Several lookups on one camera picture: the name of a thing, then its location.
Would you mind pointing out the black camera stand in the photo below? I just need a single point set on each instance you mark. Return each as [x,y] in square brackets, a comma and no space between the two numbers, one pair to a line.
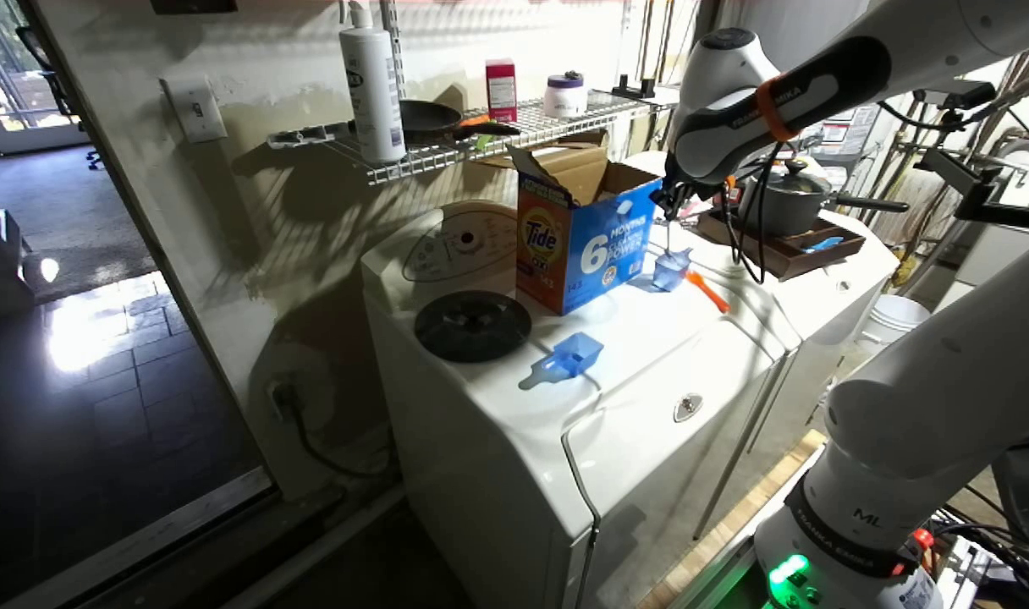
[990,207]

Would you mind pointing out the silver metal spoon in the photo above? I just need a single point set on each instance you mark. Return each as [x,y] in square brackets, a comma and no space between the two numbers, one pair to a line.
[666,243]

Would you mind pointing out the black pot on stove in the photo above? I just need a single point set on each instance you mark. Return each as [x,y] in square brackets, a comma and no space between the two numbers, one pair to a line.
[830,259]

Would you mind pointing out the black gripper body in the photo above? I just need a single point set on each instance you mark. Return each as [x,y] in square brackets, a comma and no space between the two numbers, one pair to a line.
[677,189]

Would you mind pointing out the orange plastic spoon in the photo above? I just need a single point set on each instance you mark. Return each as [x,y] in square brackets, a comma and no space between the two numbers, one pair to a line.
[705,294]

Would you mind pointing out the white wall outlet plate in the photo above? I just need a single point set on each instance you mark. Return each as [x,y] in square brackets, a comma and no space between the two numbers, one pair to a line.
[198,113]

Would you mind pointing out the white bucket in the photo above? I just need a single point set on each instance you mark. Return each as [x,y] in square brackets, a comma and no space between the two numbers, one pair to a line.
[891,323]

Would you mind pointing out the blue utensil on tray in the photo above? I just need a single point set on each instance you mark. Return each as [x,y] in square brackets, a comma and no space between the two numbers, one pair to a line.
[827,246]

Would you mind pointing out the blue measuring cup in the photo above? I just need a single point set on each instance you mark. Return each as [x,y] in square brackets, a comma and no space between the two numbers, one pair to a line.
[661,272]

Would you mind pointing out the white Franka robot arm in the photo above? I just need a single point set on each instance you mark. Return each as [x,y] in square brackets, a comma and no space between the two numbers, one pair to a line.
[955,385]

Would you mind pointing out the white jar purple lid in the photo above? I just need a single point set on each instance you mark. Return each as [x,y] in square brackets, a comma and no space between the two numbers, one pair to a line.
[566,100]

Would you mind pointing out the blue plastic scoop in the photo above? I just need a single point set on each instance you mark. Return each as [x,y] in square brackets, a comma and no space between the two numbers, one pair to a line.
[571,357]

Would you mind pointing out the white washing machine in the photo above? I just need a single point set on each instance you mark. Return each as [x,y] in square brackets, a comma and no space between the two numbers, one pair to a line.
[604,441]

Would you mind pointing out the black frying pan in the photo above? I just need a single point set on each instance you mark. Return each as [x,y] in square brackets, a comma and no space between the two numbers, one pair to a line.
[428,121]

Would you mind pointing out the wooden plank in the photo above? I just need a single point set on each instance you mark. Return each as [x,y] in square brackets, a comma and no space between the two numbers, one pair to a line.
[739,518]

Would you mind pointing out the open cardboard box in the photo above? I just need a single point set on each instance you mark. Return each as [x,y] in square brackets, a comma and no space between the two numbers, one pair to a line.
[560,243]

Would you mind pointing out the tall white bottle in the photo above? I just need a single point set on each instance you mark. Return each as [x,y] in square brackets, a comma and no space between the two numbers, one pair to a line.
[374,88]

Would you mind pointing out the green round lid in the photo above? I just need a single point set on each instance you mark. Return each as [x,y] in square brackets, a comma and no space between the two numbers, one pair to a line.
[467,326]

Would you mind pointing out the glass door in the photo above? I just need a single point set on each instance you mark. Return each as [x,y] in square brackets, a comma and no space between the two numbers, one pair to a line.
[17,68]

